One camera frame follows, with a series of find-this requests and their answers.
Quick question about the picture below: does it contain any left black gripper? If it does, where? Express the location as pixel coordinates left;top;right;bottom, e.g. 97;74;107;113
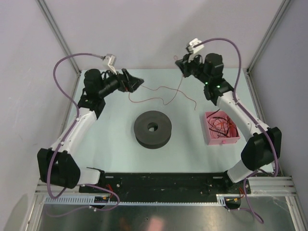
98;66;143;98

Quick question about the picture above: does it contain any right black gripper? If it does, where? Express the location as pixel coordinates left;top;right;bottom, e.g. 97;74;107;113
177;50;211;84

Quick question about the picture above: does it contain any thin red wire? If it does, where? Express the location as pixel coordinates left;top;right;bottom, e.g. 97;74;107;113
128;55;197;111

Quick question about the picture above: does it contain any black cable spool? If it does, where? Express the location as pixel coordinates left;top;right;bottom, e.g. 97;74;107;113
133;111;172;149

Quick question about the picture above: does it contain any pink plastic box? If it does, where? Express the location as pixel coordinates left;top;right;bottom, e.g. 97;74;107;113
203;110;240;145

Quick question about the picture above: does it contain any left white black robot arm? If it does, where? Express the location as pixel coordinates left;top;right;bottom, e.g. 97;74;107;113
37;68;144;193

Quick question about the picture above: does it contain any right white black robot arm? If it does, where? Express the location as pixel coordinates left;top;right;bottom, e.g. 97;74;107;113
175;53;282;193

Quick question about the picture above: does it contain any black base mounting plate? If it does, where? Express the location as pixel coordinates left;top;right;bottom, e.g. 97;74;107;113
79;173;251;202

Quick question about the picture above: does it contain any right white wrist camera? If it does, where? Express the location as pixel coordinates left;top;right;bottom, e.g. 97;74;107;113
186;38;204;62

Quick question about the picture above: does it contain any orange wire in box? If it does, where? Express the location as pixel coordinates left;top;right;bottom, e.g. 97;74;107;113
208;117;231;135

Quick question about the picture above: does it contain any black wire in box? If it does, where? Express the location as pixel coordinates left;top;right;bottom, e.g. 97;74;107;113
208;109;239;140

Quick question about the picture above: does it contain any right aluminium frame post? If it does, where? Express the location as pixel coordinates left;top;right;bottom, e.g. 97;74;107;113
246;0;294;74

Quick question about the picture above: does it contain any aluminium frame post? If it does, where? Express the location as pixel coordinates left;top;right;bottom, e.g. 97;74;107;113
36;0;81;74
246;0;294;74

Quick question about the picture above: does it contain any left aluminium frame post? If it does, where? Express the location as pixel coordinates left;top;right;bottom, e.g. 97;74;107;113
36;0;81;74

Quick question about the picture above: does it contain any grey slotted cable duct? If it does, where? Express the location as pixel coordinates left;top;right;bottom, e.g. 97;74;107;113
44;195;226;206

